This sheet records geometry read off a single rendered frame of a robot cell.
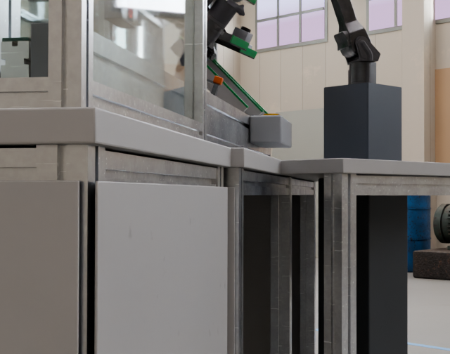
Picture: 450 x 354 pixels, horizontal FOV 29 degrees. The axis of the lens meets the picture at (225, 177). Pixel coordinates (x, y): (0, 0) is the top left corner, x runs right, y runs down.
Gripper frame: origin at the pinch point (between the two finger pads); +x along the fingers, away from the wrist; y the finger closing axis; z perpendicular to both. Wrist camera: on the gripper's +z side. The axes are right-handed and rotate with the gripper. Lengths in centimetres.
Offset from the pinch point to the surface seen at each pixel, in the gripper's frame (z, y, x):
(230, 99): -10.3, -20.4, 1.3
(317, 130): 52, -902, -20
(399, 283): -73, -14, 13
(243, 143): -27.6, 26.8, 6.3
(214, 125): -27, 59, 5
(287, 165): -37.9, 29.5, 4.4
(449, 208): -119, -665, -32
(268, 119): -27.6, 19.2, -0.7
